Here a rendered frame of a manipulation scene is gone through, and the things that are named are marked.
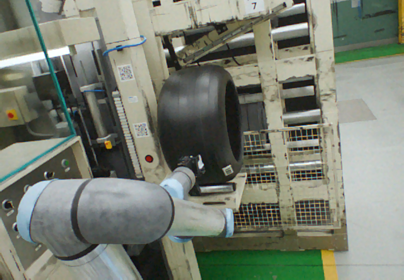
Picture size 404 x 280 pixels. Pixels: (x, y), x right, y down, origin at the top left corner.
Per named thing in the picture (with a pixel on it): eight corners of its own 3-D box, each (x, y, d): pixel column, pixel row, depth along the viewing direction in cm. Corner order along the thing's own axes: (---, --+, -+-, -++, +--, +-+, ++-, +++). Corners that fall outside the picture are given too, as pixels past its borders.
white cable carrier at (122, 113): (136, 178, 179) (111, 92, 164) (140, 173, 183) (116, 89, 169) (144, 177, 178) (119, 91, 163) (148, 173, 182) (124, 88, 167)
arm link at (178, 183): (156, 212, 109) (151, 184, 107) (170, 197, 121) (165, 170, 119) (183, 212, 107) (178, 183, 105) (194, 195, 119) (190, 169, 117)
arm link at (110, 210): (143, 169, 54) (236, 205, 115) (78, 173, 57) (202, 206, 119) (137, 246, 50) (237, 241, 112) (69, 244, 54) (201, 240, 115)
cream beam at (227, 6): (154, 37, 175) (147, 8, 171) (170, 33, 198) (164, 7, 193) (270, 14, 158) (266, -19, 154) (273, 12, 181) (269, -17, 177)
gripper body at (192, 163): (200, 154, 132) (191, 164, 121) (203, 174, 134) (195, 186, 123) (182, 155, 135) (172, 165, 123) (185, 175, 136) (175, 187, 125)
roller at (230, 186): (165, 193, 166) (166, 185, 168) (169, 196, 170) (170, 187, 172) (234, 189, 157) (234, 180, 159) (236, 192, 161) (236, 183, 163)
